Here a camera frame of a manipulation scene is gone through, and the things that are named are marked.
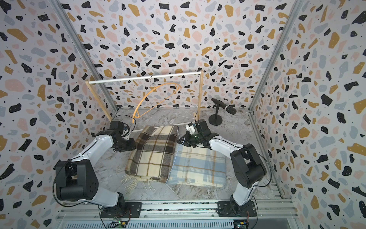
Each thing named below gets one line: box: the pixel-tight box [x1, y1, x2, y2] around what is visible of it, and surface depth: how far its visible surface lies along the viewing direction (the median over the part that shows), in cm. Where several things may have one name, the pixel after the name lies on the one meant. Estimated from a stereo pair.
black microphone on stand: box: [208, 97, 237, 126], surface depth 103 cm
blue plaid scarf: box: [165, 143, 227, 188], surface depth 89 cm
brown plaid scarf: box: [122, 124, 179, 193], surface depth 90 cm
